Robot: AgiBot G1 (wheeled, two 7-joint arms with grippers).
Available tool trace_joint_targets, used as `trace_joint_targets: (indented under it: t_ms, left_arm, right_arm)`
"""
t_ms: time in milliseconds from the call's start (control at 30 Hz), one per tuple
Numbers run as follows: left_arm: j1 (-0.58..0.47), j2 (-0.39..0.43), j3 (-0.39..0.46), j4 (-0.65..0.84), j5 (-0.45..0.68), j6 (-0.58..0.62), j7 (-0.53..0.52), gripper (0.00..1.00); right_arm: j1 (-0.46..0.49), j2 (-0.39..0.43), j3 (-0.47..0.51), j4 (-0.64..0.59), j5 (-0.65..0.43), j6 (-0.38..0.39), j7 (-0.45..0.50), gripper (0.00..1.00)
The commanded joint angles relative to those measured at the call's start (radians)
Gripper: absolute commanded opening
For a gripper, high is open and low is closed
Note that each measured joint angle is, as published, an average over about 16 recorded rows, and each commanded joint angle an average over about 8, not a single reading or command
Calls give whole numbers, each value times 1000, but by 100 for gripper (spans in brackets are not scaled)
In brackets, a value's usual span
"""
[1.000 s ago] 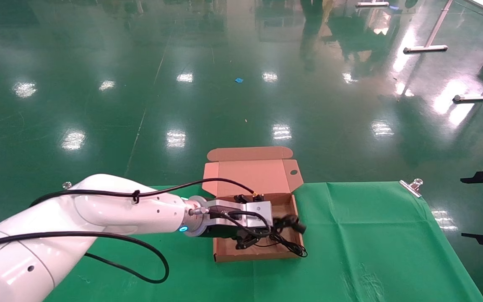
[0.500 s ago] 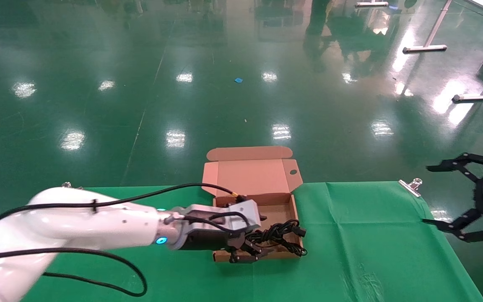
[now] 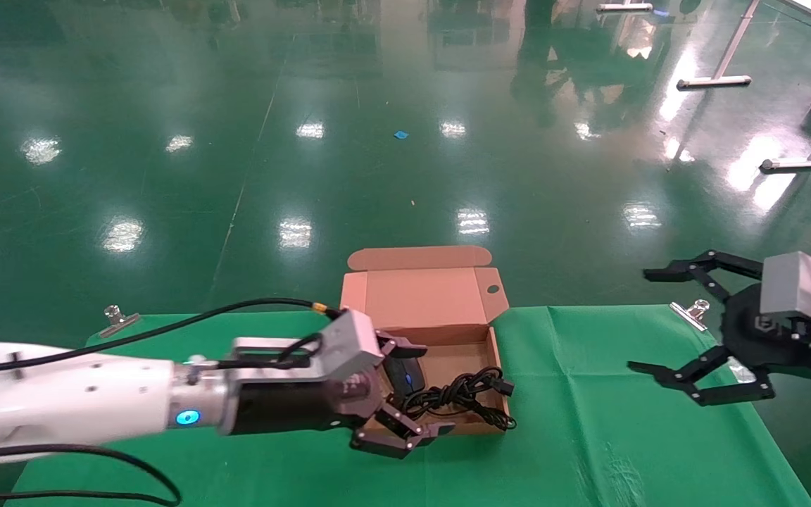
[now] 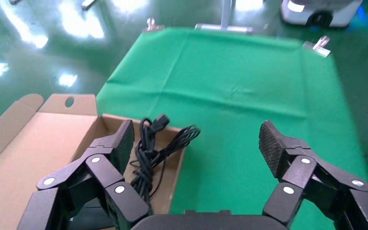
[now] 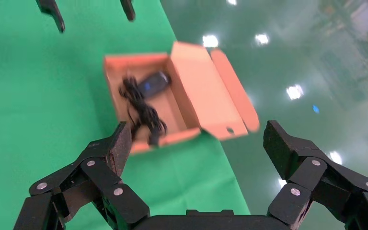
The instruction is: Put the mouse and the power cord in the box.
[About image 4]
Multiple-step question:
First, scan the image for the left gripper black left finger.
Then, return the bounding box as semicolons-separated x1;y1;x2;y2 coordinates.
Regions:
16;119;150;230

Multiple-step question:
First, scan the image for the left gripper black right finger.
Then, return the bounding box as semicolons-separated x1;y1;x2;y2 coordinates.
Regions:
258;120;368;230

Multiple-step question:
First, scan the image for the black power cable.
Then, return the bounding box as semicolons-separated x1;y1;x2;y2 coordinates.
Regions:
129;114;201;217

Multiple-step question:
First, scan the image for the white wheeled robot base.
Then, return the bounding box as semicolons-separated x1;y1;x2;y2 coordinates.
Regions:
280;0;364;29

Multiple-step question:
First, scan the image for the open brown cardboard box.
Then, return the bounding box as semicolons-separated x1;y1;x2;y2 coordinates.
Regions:
0;92;185;230

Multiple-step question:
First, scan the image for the green tablecloth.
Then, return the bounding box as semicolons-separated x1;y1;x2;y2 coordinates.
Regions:
95;27;368;230

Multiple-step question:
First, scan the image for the silver binder clip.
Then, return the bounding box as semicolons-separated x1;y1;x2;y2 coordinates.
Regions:
302;35;332;58
142;18;166;33

